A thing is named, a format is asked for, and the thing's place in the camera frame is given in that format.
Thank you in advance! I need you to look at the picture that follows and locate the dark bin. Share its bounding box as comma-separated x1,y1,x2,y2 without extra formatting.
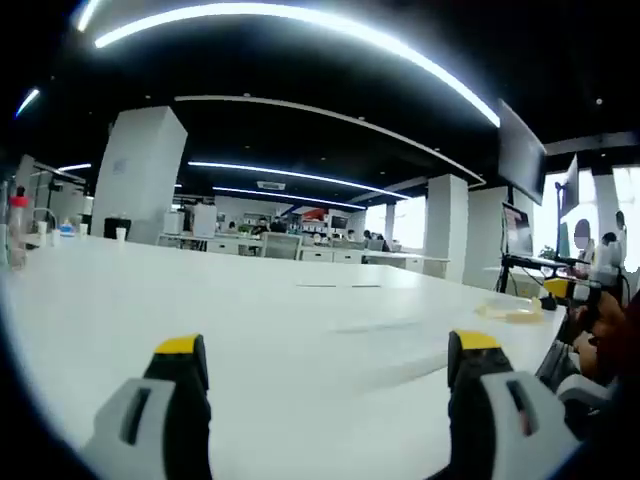
103,217,133,242

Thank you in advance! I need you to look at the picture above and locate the short ceiling light strip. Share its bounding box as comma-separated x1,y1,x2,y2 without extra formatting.
187,160,412,201

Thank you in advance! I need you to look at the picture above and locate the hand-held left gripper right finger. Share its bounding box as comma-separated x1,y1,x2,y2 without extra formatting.
447,329,582,480

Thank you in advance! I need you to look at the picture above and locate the open laptop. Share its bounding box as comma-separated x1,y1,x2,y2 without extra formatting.
501,201,536,257

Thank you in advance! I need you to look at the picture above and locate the wide white column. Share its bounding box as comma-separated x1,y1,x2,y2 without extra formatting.
90,105,189,246

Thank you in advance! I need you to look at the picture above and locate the clear lid with yellow latches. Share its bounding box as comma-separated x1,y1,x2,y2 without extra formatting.
474,294,547,327

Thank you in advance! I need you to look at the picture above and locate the long curved ceiling light strip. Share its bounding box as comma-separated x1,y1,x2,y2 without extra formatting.
94,2,502,129

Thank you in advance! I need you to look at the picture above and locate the grey mesh office chair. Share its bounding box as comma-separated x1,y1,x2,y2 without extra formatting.
259,231,304,261

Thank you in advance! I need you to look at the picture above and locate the red-capped clear bottle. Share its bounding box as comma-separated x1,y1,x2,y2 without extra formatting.
7,185,29,271

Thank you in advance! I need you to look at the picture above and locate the narrow white column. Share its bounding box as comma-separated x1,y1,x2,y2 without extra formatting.
423,173,470,284

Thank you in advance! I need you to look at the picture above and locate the white chair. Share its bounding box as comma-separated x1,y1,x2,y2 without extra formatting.
534,343,617,417

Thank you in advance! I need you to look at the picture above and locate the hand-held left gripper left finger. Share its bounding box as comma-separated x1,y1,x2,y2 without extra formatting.
82,333,214,480

